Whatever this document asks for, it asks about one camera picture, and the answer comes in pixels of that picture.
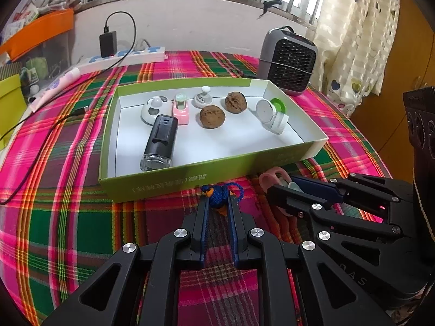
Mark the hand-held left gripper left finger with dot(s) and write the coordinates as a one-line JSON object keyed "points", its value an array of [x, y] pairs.
{"points": [[203, 232]]}

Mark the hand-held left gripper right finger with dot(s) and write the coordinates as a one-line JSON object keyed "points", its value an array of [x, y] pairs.
{"points": [[234, 232]]}

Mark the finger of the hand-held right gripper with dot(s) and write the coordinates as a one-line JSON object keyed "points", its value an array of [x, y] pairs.
{"points": [[316, 190], [306, 205]]}

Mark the pink clip with green pads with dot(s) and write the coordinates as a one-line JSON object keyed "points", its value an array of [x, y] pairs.
{"points": [[181, 112], [266, 178]]}

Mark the green cardboard box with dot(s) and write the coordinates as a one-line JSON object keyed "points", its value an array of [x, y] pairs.
{"points": [[153, 184]]}

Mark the green white spool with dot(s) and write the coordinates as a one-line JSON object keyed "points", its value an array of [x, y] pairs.
{"points": [[265, 110]]}

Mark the black handheld device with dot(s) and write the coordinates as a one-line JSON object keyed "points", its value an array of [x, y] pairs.
{"points": [[161, 139]]}

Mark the brown walnut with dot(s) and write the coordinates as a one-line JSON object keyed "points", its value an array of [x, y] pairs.
{"points": [[235, 102], [212, 117]]}

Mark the white grey knob stopper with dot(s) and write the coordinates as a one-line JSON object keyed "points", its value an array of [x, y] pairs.
{"points": [[202, 101]]}

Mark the grey white handheld massager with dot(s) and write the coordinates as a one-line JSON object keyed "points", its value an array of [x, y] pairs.
{"points": [[153, 109]]}

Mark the grey black fan heater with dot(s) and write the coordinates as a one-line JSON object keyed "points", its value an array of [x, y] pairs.
{"points": [[289, 57]]}

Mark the cream heart print curtain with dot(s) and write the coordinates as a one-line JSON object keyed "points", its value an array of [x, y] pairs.
{"points": [[356, 40]]}

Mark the white blue power strip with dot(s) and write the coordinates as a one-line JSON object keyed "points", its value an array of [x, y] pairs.
{"points": [[142, 56]]}

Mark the pink white tube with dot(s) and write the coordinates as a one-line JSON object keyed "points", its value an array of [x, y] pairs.
{"points": [[54, 87]]}

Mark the black charger adapter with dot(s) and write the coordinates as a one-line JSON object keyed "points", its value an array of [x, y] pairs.
{"points": [[108, 43]]}

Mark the small white figure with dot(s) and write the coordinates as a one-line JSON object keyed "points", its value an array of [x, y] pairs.
{"points": [[33, 91]]}

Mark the yellow-green shoe box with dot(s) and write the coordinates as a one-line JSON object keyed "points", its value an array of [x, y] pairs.
{"points": [[10, 108]]}

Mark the clear storage bin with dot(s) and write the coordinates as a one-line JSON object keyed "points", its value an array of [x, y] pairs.
{"points": [[59, 51]]}

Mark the green item in bin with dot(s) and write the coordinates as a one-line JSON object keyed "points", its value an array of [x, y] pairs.
{"points": [[36, 67]]}

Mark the grey zigzag patterned box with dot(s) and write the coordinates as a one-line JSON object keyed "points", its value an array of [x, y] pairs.
{"points": [[8, 71]]}

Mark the orange lidded storage bin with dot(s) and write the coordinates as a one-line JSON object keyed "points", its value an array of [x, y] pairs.
{"points": [[40, 29]]}

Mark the stack of printed cards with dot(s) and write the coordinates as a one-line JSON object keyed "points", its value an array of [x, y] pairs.
{"points": [[22, 15]]}

